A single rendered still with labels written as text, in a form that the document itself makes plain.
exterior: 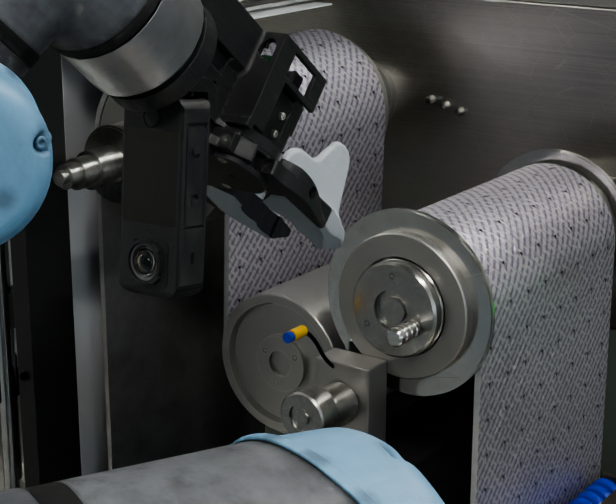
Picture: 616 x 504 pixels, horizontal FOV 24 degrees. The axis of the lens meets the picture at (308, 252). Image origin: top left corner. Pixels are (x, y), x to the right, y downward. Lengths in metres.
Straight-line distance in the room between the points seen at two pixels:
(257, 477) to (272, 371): 0.70
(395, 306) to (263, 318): 0.15
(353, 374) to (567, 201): 0.25
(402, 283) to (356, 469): 0.58
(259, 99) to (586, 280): 0.49
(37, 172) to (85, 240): 0.77
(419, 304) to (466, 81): 0.39
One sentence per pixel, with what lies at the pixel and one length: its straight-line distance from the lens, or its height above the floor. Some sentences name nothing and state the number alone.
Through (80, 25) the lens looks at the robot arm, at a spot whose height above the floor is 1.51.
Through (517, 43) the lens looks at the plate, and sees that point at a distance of 1.39.
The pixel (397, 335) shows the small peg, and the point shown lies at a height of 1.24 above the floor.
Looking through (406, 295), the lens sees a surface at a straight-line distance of 1.09.
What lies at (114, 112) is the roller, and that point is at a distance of 1.27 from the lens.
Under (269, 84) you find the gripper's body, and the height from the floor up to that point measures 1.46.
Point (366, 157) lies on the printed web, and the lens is 1.36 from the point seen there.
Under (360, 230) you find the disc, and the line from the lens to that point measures 1.12.
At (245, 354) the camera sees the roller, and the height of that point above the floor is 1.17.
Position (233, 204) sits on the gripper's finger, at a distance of 0.91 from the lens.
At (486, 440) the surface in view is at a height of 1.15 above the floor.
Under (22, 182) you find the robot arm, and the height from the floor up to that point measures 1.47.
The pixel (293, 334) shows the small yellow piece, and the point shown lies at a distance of 1.09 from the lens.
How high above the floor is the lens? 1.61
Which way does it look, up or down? 17 degrees down
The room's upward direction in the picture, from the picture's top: straight up
